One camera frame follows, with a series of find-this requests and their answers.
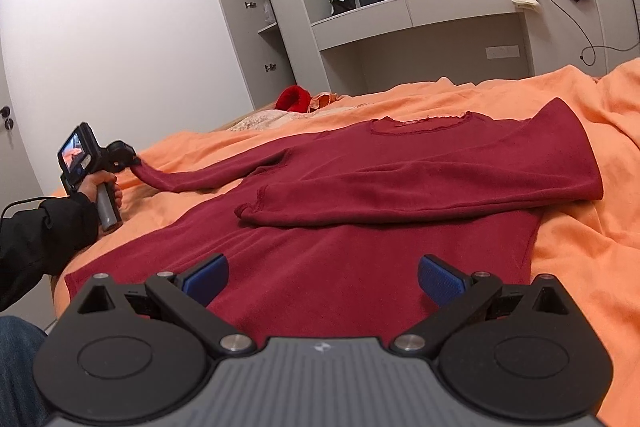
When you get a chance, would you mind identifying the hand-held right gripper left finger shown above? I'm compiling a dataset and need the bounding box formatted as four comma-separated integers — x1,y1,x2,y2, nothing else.
75,254,254,356

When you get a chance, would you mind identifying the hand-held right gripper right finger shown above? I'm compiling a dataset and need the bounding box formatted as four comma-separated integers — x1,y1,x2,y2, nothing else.
390,254,574,355

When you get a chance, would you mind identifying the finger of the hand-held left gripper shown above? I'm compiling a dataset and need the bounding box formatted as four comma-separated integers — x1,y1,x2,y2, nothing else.
122,144,142,172

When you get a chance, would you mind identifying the dark red long-sleeve sweater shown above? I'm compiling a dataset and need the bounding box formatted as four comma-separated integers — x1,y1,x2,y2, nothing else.
65,98,604,348

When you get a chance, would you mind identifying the person's left forearm black sleeve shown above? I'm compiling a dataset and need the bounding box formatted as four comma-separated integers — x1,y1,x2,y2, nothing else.
0,194,101,314

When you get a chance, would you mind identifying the person's left hand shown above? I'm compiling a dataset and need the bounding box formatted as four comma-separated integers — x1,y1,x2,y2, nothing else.
75,172,124,234

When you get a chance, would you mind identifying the white door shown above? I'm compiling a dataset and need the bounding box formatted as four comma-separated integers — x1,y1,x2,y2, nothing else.
0,0,53,210

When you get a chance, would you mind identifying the beige lace pillow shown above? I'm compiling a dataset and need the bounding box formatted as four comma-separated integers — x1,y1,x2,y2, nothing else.
227,91,368,134

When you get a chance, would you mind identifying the orange blanket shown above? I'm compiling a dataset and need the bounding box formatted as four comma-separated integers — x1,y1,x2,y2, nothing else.
50,57,640,427

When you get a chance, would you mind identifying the bright red plush item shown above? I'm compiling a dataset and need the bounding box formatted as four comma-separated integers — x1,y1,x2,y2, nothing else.
275,84,312,113

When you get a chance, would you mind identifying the grey wardrobe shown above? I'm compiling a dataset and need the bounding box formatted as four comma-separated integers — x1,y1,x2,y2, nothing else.
202,0,333,120

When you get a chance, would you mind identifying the person's jeans leg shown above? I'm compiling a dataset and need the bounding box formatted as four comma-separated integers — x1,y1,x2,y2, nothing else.
0,315,49,427

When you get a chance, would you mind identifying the grey built-in desk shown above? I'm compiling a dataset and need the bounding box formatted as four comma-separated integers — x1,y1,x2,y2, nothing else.
310,0,613,100

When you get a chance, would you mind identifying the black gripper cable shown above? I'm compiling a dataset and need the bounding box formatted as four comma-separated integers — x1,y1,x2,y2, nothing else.
0,196,49,222

